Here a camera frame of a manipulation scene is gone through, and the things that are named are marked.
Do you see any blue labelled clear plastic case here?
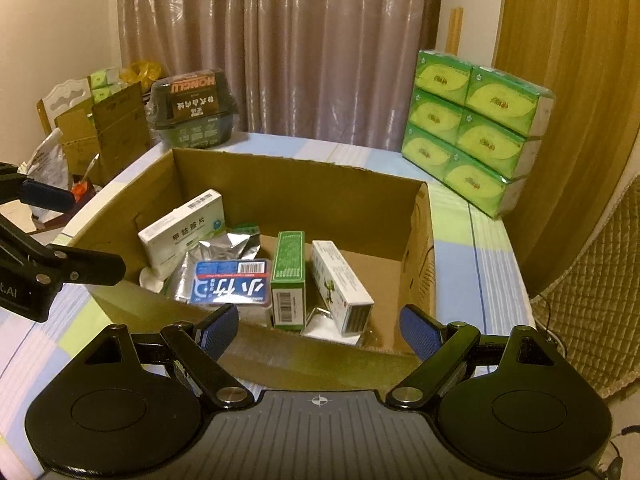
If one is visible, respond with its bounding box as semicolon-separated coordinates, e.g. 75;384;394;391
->
188;259;271;307

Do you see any long white ointment box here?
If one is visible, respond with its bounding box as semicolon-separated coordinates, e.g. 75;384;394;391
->
311;240;374;337

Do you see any large white medicine box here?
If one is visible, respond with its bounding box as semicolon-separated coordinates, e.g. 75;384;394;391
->
138;188;226;280

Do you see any silver foil pouch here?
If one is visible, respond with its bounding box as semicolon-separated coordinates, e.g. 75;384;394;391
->
162;223;260;304

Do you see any green medicine box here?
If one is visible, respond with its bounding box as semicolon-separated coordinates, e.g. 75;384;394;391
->
271;231;306;332

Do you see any clear plastic box white pad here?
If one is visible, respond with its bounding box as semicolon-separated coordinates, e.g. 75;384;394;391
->
300;308;366;347

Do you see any white plastic bag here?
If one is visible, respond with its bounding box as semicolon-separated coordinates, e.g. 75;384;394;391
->
26;128;72;191

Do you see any checkered tablecloth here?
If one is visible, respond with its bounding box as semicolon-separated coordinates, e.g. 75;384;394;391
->
1;133;533;479

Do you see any brown paper bag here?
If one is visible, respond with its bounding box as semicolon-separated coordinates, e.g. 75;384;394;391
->
55;84;151;185

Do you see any brown cardboard box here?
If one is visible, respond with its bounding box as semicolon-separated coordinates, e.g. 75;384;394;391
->
62;146;437;391

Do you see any woven beige chair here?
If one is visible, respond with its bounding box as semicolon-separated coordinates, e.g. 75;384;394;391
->
530;180;639;399

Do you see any yellow plastic bag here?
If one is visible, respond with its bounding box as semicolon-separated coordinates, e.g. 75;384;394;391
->
119;60;163;93

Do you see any dark green snack container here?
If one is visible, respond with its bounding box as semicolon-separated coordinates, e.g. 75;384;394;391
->
146;68;238;148

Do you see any green tissue multipack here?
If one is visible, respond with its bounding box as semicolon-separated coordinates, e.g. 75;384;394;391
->
401;50;555;219

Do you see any brown curtain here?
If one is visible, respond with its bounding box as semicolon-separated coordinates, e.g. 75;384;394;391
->
117;0;440;151

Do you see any wooden door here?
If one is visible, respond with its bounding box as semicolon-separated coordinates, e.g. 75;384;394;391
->
494;0;639;295

